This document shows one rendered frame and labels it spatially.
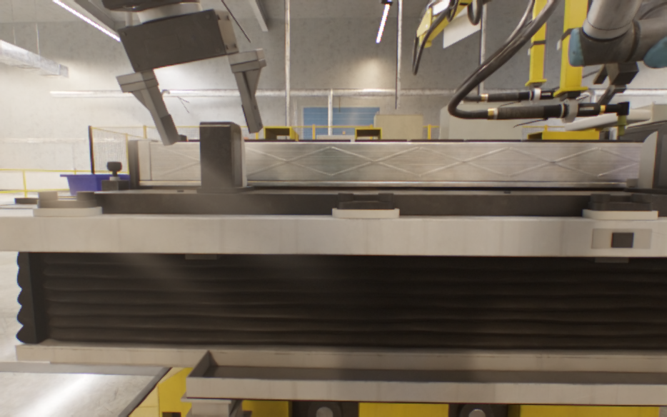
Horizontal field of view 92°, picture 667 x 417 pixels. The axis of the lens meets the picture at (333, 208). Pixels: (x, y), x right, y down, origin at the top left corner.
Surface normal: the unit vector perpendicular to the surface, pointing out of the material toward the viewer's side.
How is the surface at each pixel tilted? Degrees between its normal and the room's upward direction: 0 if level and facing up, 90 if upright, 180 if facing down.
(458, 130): 90
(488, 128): 90
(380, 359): 90
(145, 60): 114
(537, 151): 90
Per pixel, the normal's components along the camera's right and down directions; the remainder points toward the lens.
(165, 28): -0.09, 0.49
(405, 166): -0.03, 0.10
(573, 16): -0.29, 0.09
